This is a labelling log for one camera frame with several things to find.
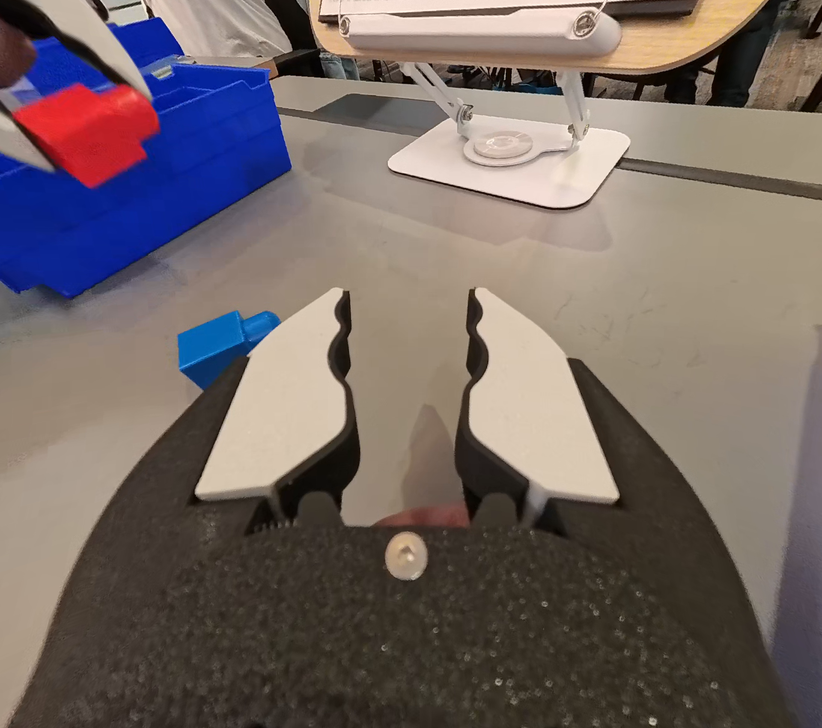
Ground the blue one-stud block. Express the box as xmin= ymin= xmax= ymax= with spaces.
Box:
xmin=178 ymin=311 xmax=281 ymax=390

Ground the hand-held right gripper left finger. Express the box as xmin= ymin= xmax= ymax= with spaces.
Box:
xmin=194 ymin=287 xmax=360 ymax=504

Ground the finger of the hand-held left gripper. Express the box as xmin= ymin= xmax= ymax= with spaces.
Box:
xmin=0 ymin=95 xmax=57 ymax=174
xmin=0 ymin=0 xmax=154 ymax=103

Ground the red one-stud block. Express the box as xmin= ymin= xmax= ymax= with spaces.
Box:
xmin=13 ymin=83 xmax=161 ymax=190

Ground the person's left hand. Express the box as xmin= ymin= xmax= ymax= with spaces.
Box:
xmin=0 ymin=21 xmax=38 ymax=92

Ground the grey desk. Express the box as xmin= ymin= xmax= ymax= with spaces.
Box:
xmin=0 ymin=74 xmax=822 ymax=677

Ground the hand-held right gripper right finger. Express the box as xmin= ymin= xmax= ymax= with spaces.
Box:
xmin=455 ymin=287 xmax=620 ymax=504

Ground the blue plastic bin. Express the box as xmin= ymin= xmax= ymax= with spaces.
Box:
xmin=0 ymin=38 xmax=293 ymax=300
xmin=103 ymin=17 xmax=184 ymax=64

